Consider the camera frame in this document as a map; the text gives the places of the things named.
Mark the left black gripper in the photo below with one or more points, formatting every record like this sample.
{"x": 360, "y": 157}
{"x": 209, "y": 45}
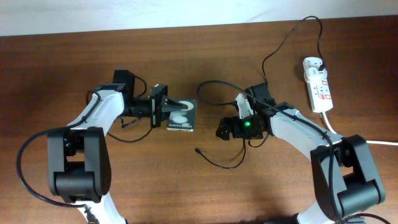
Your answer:
{"x": 160, "y": 102}

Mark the black smartphone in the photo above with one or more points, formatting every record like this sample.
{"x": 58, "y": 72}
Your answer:
{"x": 184, "y": 119}

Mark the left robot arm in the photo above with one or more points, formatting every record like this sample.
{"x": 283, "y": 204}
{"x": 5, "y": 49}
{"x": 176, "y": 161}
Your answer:
{"x": 79, "y": 167}

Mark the white USB charger plug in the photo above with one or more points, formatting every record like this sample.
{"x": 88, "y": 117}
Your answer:
{"x": 312, "y": 74}

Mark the white power strip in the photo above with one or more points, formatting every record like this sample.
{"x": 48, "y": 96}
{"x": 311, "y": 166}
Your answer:
{"x": 319, "y": 92}

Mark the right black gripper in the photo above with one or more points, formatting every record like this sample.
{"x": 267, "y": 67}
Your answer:
{"x": 226, "y": 122}

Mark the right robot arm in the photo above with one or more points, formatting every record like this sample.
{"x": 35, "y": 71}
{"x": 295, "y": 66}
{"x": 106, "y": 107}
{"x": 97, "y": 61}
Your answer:
{"x": 345, "y": 177}

